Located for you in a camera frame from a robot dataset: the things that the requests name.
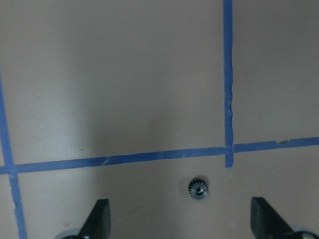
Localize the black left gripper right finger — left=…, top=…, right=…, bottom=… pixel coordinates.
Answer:
left=250, top=197, right=295, bottom=239

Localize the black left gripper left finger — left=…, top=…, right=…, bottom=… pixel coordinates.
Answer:
left=78, top=199, right=110, bottom=239

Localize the small black gear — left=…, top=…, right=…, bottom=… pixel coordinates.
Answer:
left=188, top=178, right=209, bottom=200

